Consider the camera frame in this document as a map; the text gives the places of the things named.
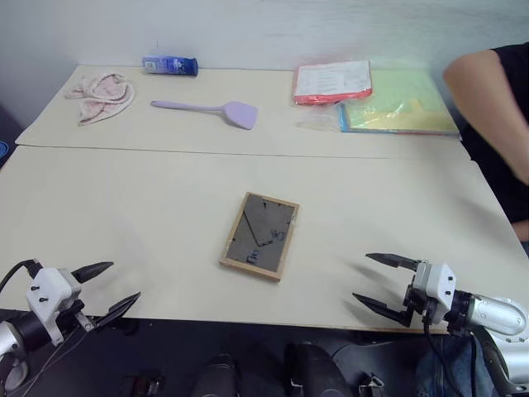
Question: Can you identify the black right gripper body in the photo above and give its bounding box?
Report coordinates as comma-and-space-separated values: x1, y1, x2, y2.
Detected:
402, 284, 436, 328

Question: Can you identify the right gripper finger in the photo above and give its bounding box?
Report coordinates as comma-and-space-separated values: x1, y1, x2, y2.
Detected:
351, 292, 415, 328
365, 252, 423, 273

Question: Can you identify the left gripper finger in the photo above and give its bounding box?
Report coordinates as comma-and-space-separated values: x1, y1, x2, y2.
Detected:
70, 261, 115, 285
95, 291, 143, 330

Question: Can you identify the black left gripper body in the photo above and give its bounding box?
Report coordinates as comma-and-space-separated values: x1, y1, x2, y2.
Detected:
54, 299, 101, 333

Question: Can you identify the blue denim cloth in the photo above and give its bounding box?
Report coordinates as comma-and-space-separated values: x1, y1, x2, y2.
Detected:
414, 333, 489, 397

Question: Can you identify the dark rounded shape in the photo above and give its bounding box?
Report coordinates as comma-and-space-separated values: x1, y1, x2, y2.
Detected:
284, 341, 353, 397
192, 352, 250, 397

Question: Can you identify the person's black shirt torso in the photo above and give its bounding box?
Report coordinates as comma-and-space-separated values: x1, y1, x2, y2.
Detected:
457, 40, 529, 242

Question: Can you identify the green yellow paper pack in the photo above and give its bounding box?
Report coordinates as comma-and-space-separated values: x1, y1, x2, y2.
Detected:
337, 67, 462, 140

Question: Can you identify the clear crumpled plastic bag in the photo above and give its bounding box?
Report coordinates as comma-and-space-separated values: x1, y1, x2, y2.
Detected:
294, 112, 344, 133

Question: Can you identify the pink crumpled towel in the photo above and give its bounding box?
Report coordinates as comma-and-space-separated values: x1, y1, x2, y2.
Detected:
64, 72, 137, 127

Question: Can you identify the red paper pack in plastic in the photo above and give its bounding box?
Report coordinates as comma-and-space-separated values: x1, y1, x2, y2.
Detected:
292, 60, 375, 108

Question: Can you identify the lilac silicone spatula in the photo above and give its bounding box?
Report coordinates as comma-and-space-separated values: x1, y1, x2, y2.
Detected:
150, 100, 260, 132

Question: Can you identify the blue printed bottle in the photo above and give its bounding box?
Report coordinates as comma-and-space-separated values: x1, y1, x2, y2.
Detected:
141, 55, 200, 78

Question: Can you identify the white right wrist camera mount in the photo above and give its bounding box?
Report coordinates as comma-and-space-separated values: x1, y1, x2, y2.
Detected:
412, 261, 457, 324

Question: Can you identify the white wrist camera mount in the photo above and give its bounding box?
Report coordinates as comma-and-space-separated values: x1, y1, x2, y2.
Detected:
412, 261, 457, 324
25, 266, 83, 347

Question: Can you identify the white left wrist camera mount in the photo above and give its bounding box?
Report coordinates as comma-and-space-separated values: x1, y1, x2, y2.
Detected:
25, 266, 83, 347

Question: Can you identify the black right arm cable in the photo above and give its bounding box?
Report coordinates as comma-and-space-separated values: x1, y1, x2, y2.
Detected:
422, 317, 460, 397

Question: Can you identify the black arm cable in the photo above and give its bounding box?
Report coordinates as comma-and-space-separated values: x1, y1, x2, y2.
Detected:
422, 317, 460, 397
0, 259, 43, 291

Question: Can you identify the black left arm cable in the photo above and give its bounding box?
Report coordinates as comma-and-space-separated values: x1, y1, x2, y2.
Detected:
0, 259, 43, 291

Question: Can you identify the wooden picture frame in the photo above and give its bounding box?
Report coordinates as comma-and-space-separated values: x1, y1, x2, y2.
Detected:
217, 191, 301, 284

